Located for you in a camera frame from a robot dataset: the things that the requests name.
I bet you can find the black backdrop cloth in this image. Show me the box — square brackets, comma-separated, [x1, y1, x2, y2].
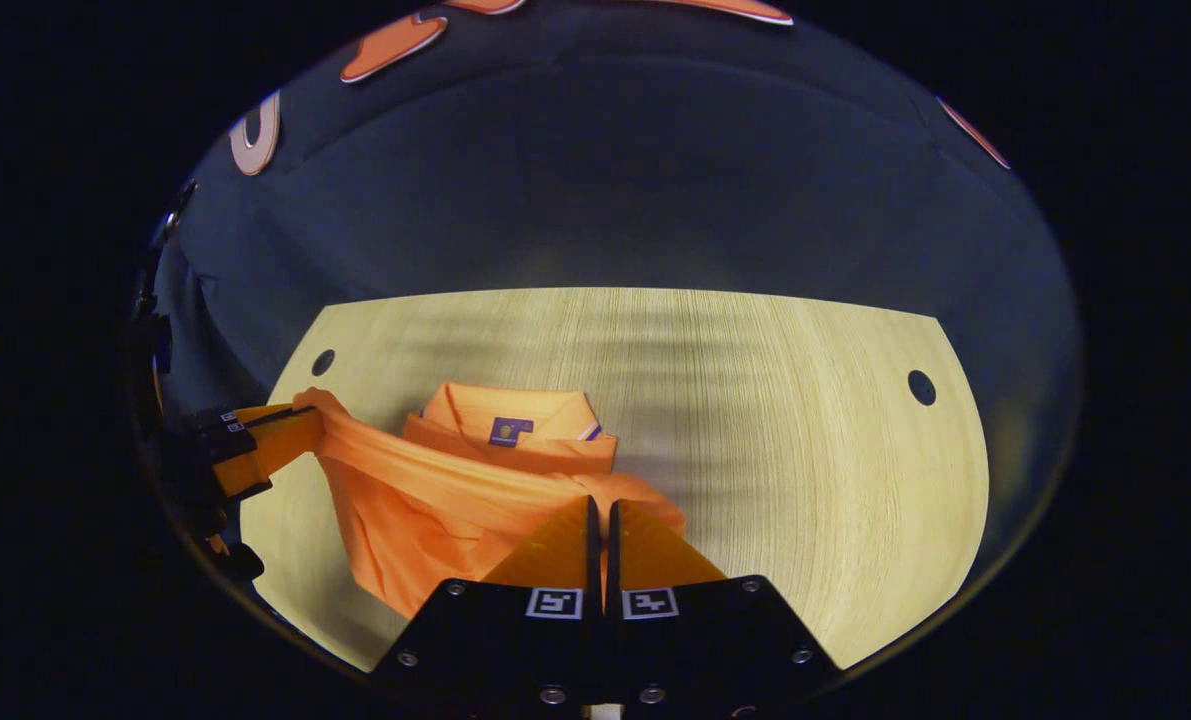
[135, 0, 1081, 561]

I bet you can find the orange T-shirt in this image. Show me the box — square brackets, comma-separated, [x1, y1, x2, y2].
[295, 380, 688, 621]

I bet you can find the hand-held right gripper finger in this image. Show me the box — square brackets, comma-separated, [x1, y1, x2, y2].
[605, 498, 844, 716]
[370, 495, 603, 716]

